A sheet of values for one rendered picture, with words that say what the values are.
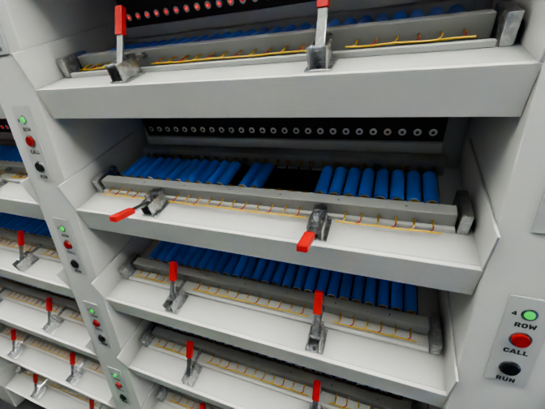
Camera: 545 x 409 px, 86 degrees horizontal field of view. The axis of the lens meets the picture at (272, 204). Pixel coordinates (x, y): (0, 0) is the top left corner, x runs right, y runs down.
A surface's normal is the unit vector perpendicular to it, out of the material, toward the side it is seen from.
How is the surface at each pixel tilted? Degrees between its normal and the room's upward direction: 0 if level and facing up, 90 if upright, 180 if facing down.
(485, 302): 90
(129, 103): 108
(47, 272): 18
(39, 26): 90
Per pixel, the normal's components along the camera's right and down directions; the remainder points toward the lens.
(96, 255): 0.94, 0.10
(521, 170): -0.36, 0.37
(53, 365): -0.15, -0.76
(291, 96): -0.33, 0.64
